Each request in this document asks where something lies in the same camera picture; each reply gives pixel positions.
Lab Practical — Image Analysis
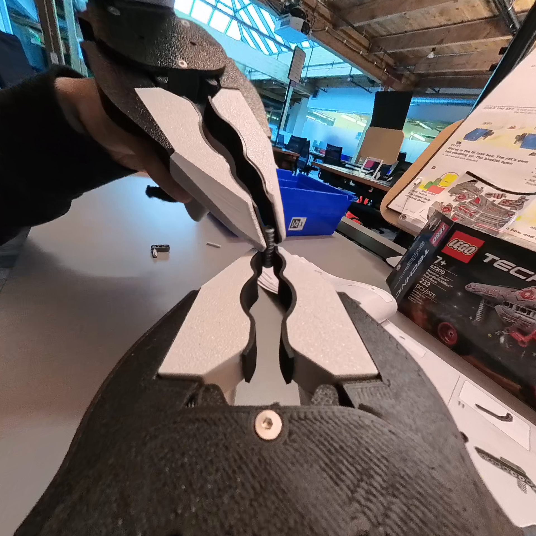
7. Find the black toy shock absorber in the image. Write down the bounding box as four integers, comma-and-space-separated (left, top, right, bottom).
262, 225, 279, 267

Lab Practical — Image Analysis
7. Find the black toy set box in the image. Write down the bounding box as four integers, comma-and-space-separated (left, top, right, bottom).
385, 209, 536, 409

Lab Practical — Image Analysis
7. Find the long background table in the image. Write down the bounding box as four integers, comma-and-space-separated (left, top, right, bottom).
312, 161, 392, 193

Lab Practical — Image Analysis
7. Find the blue plastic bin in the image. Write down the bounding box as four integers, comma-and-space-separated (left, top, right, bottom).
276, 167, 357, 238

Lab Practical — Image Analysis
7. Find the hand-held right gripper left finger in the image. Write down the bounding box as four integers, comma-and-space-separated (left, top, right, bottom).
157, 253, 259, 405

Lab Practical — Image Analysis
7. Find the grey desk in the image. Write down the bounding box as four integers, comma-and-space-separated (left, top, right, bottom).
0, 174, 536, 534

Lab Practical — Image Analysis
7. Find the person's left hand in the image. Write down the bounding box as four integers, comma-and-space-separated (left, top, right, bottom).
54, 77, 193, 204

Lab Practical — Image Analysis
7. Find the black panel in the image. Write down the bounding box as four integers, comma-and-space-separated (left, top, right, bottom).
370, 91, 413, 130

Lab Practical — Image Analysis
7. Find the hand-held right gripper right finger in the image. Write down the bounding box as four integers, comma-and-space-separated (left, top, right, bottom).
276, 247, 380, 405

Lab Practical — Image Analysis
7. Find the black desk rail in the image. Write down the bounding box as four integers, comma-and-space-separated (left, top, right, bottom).
337, 217, 409, 264

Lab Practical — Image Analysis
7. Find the person's left forearm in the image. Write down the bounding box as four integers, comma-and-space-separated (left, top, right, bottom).
0, 65, 141, 248

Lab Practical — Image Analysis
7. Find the cardboard sign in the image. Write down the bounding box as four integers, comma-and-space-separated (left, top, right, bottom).
358, 126, 405, 166

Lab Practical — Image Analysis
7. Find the cardboard instruction board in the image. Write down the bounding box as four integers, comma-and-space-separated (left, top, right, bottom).
380, 48, 536, 248

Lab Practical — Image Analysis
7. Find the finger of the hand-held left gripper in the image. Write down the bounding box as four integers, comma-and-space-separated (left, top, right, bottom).
134, 87, 269, 252
207, 88, 288, 244

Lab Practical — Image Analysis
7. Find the hanging sign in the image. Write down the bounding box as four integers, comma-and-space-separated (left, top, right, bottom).
288, 46, 306, 84

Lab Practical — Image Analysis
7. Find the white instruction booklet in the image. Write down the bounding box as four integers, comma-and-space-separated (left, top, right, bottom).
257, 247, 536, 528

